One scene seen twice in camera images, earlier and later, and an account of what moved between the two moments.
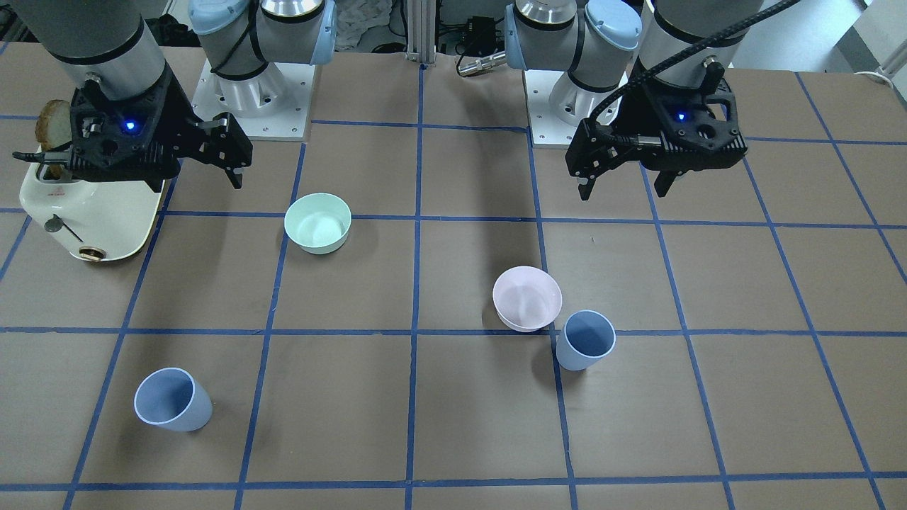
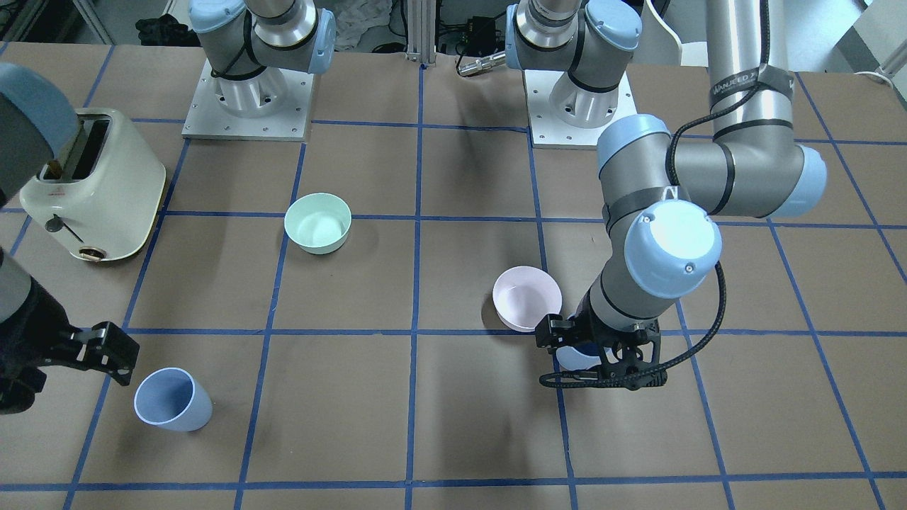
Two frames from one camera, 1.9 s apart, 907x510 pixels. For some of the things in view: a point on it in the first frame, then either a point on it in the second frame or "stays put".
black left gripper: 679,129 → 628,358
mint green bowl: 319,223 stays put
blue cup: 587,338 stays put
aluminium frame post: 421,23 stays put
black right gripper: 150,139 → 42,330
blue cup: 170,397 stays put
